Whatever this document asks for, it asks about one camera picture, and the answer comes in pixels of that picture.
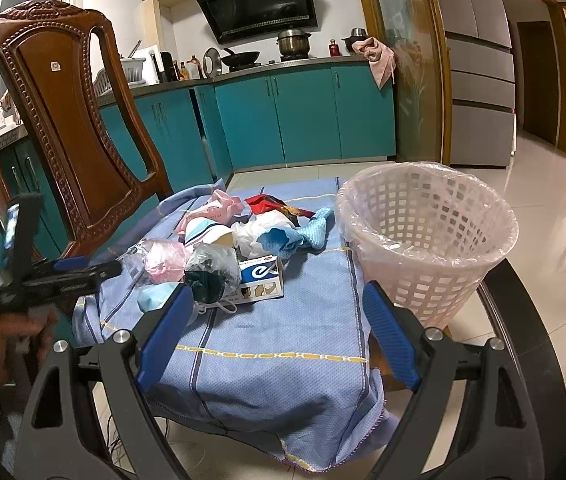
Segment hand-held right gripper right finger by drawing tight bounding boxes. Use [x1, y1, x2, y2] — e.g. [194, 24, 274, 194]
[362, 280, 544, 480]

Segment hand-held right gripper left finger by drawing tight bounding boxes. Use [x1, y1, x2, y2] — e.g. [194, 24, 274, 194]
[0, 282, 195, 480]

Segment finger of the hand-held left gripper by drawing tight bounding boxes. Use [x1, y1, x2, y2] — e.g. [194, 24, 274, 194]
[46, 255, 91, 276]
[56, 259, 124, 303]

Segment blue face mask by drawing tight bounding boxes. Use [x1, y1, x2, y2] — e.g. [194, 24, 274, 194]
[137, 282, 239, 317]

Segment clear plastic wrapper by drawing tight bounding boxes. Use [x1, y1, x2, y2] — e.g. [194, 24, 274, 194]
[117, 242, 150, 277]

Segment dark green cloth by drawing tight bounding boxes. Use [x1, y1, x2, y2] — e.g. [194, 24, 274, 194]
[183, 269, 226, 306]

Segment white plastic lattice basket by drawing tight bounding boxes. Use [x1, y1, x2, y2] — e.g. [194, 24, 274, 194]
[334, 161, 520, 332]

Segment pink face mask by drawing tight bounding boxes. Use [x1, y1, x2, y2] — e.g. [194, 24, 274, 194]
[143, 240, 191, 285]

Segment clear plastic bag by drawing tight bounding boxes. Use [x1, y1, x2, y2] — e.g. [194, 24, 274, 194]
[184, 242, 242, 283]

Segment striped paper cup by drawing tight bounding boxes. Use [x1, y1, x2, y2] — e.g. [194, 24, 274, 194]
[183, 217, 236, 252]

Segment blue and white medicine box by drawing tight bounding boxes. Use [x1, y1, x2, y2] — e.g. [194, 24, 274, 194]
[235, 254, 286, 305]

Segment white plastic bag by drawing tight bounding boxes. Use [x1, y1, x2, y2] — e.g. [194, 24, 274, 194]
[230, 208, 304, 261]

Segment pink printed plastic bag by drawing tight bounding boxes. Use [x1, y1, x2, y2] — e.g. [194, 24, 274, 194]
[175, 189, 246, 233]

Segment light blue rag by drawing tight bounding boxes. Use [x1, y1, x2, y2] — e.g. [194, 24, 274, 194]
[255, 207, 336, 261]

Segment red patterned cloth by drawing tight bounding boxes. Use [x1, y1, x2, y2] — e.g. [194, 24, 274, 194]
[244, 192, 314, 221]

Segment blue checked cloth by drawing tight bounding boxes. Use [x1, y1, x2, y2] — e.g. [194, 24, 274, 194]
[72, 176, 386, 473]

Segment clear plastic bin liner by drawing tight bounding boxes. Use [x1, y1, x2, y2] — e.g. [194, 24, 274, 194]
[334, 161, 520, 261]

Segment carved wooden chair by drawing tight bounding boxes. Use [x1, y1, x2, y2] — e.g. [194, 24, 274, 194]
[0, 0, 174, 311]

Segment white dish rack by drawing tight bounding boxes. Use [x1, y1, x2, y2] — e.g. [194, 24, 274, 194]
[94, 57, 146, 103]

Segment teal base cabinets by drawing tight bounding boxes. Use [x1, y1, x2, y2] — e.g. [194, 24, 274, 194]
[0, 62, 398, 341]

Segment steel pot lid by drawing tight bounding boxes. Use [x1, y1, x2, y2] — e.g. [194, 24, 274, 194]
[203, 46, 222, 78]

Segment wooden framed glass door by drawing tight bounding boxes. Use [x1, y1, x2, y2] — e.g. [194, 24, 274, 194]
[353, 0, 451, 166]

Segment black wok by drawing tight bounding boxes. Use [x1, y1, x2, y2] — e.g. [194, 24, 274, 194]
[220, 47, 261, 68]

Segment silver refrigerator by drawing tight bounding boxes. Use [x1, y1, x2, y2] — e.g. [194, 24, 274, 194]
[425, 0, 516, 168]

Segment pink towel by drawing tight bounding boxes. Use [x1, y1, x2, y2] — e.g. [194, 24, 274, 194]
[352, 37, 396, 91]

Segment dark wooden door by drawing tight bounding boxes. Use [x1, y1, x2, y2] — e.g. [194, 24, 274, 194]
[518, 20, 561, 143]

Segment black pot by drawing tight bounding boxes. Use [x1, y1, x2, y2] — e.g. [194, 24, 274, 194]
[341, 27, 371, 55]

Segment steel cooking pot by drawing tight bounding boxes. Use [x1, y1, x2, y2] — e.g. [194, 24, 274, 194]
[276, 29, 312, 58]

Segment black range hood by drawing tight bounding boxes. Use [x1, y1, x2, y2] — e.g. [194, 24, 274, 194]
[192, 0, 320, 46]

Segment wooden doorway frame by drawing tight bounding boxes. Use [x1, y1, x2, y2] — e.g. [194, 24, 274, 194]
[545, 2, 566, 161]

